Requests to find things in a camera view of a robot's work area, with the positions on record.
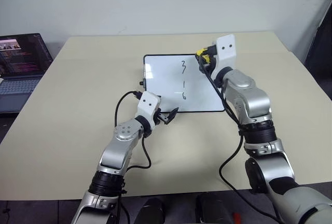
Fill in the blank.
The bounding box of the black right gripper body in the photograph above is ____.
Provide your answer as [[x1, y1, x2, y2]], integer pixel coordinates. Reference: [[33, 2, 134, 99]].
[[205, 43, 218, 72]]

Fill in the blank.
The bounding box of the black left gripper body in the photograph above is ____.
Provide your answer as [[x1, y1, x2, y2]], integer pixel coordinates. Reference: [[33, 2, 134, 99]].
[[154, 107, 168, 127]]

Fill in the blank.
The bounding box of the black-framed whiteboard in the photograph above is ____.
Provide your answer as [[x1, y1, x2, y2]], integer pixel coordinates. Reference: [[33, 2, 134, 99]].
[[143, 53, 226, 113]]

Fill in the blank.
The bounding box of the dark rounded shape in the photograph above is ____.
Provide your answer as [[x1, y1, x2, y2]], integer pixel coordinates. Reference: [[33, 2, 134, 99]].
[[195, 192, 234, 224], [134, 197, 167, 224]]

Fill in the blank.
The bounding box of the black furniture piece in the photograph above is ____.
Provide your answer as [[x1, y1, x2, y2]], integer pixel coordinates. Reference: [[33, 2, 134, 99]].
[[304, 0, 332, 88]]

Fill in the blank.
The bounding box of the open grey laptop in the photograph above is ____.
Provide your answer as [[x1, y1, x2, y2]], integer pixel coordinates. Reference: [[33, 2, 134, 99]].
[[0, 33, 54, 114]]

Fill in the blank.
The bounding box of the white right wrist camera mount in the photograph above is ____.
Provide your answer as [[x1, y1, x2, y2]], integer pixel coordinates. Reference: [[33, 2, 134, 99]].
[[210, 34, 238, 79]]

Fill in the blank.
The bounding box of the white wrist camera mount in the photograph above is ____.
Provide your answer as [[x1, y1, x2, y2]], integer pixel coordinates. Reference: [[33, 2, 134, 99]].
[[210, 34, 238, 79], [136, 91, 160, 127]]

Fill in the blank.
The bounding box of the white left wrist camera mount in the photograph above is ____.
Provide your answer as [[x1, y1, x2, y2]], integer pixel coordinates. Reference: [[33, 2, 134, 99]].
[[136, 91, 160, 127]]

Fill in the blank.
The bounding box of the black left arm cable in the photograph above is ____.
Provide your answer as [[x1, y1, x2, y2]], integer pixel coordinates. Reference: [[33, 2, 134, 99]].
[[114, 90, 153, 224]]

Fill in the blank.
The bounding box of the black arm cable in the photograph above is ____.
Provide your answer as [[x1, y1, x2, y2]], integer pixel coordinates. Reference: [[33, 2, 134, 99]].
[[114, 90, 153, 224], [199, 63, 284, 224]]

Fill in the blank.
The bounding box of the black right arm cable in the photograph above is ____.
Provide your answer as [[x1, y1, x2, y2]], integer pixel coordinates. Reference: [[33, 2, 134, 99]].
[[199, 63, 284, 224]]

